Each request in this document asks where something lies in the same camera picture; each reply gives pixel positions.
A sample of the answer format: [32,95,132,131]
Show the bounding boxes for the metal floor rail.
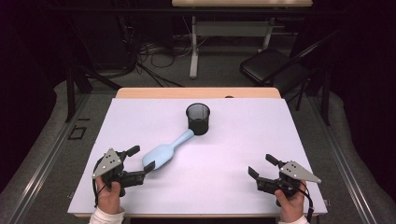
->
[309,96,379,224]
[8,92,92,224]

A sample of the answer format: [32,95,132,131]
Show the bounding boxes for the light blue hairbrush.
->
[142,128,195,171]

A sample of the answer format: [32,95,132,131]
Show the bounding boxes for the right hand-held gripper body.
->
[256,160,322,199]

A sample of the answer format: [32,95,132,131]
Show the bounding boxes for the black folding chair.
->
[239,29,340,111]

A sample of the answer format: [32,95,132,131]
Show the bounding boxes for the person's left hand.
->
[94,175,125,216]

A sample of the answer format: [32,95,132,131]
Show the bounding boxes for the black metal bar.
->
[43,6,347,17]

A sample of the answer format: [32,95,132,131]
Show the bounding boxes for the white-framed desk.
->
[171,0,314,79]

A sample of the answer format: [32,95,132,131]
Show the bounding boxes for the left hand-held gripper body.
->
[92,147,146,198]

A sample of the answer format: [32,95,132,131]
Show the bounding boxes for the hand-held gripper cable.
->
[289,178,315,223]
[92,158,108,208]

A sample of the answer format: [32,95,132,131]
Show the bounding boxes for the person's right hand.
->
[274,183,307,223]

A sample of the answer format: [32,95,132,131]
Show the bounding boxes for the left hand-held gripper cable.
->
[92,158,108,208]

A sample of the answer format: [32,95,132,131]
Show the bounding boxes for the white table mat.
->
[67,97,329,216]

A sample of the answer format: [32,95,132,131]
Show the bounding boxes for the right hand-held gripper cable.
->
[289,178,315,223]

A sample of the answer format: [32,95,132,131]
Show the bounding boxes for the tangle of floor cables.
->
[124,40,194,88]

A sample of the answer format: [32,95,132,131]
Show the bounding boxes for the wooden table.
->
[74,87,321,218]

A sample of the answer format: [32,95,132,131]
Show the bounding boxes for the black mesh pen cup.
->
[185,103,211,136]

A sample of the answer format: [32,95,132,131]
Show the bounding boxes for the black metal stand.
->
[64,66,122,124]
[320,66,332,127]

